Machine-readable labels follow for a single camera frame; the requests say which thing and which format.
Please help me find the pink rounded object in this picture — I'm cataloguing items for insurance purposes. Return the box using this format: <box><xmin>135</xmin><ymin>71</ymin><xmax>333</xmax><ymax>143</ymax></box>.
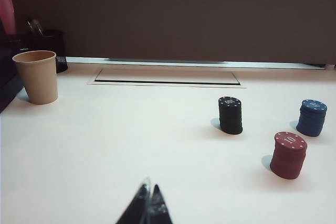
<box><xmin>0</xmin><ymin>0</ymin><xmax>18</xmax><ymax>36</ymax></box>

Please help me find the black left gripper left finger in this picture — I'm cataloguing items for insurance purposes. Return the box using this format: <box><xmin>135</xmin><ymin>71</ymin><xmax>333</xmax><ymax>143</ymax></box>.
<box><xmin>115</xmin><ymin>176</ymin><xmax>152</xmax><ymax>224</ymax></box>

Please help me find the tall brown paper cup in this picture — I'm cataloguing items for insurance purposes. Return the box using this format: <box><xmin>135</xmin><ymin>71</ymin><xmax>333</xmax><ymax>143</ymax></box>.
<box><xmin>12</xmin><ymin>50</ymin><xmax>58</xmax><ymax>105</ymax></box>

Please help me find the red poker chip stack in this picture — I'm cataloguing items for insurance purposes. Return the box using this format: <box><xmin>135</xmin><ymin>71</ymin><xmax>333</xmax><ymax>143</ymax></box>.
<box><xmin>269</xmin><ymin>131</ymin><xmax>308</xmax><ymax>180</ymax></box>

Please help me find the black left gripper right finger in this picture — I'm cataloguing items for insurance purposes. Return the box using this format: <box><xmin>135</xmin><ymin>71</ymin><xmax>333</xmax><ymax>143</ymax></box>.
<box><xmin>148</xmin><ymin>184</ymin><xmax>174</xmax><ymax>224</ymax></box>

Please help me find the wide brown partition panel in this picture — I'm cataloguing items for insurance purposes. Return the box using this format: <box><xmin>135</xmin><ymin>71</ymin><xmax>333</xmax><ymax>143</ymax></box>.
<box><xmin>0</xmin><ymin>0</ymin><xmax>336</xmax><ymax>70</ymax></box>

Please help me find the dark navy box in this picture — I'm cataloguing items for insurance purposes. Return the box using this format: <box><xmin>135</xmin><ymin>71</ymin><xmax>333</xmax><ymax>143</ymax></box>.
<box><xmin>0</xmin><ymin>22</ymin><xmax>27</xmax><ymax>114</ymax></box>

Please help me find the black poker chip stack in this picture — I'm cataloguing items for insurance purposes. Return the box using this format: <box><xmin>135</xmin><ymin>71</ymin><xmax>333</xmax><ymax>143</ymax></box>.
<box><xmin>217</xmin><ymin>95</ymin><xmax>244</xmax><ymax>135</ymax></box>

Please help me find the blue poker chip stack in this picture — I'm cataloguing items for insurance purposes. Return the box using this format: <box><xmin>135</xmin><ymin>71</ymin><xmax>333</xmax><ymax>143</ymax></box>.
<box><xmin>296</xmin><ymin>99</ymin><xmax>328</xmax><ymax>137</ymax></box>

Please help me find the black mesh pen holder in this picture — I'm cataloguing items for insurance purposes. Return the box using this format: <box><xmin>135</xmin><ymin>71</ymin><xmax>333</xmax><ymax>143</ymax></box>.
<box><xmin>25</xmin><ymin>29</ymin><xmax>69</xmax><ymax>74</ymax></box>

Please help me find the white desk cable flap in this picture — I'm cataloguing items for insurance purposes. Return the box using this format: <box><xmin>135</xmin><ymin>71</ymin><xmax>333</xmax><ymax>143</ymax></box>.
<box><xmin>86</xmin><ymin>68</ymin><xmax>247</xmax><ymax>88</ymax></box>

